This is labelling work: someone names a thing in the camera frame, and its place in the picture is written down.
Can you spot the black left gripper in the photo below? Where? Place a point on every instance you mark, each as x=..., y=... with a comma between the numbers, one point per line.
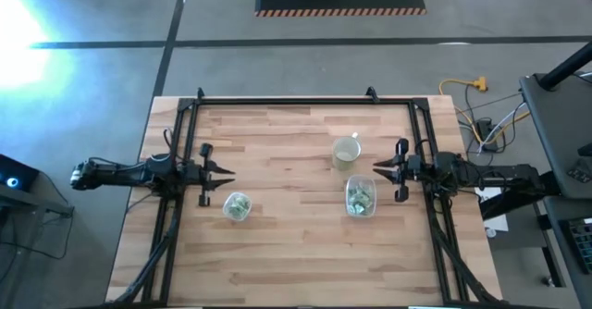
x=196, y=175

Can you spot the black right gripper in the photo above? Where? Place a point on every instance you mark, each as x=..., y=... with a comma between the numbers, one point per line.
x=411, y=170

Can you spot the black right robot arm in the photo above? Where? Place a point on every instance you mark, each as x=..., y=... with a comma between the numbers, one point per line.
x=499, y=172

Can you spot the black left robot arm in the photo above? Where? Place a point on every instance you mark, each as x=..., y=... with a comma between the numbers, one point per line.
x=120, y=175

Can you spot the round clear plastic container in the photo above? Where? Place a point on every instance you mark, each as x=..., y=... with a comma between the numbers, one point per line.
x=226, y=214

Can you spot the pale green mug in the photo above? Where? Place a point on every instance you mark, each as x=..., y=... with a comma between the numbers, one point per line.
x=344, y=162

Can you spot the rectangular clear plastic container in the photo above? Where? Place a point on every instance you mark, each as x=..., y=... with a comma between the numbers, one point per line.
x=349, y=214

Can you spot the white paper sheet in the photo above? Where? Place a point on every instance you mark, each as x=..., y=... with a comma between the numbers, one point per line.
x=489, y=193

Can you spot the black power strip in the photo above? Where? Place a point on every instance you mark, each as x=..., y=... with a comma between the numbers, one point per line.
x=485, y=131

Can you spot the grey cart top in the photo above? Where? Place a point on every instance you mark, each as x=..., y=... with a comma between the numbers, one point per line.
x=559, y=124

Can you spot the dark side stand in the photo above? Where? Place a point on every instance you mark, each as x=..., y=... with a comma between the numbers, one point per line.
x=32, y=205

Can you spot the black device with blue light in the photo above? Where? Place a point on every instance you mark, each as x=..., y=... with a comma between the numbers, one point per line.
x=14, y=172

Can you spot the black pole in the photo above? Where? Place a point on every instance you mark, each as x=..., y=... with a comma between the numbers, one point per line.
x=566, y=66

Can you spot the black keyboard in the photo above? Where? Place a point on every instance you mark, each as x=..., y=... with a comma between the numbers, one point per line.
x=582, y=244

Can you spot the dark low table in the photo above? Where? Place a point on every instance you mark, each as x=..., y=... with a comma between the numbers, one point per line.
x=571, y=281

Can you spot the black aluminium rig frame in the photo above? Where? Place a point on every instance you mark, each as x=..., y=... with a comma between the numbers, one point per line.
x=300, y=101

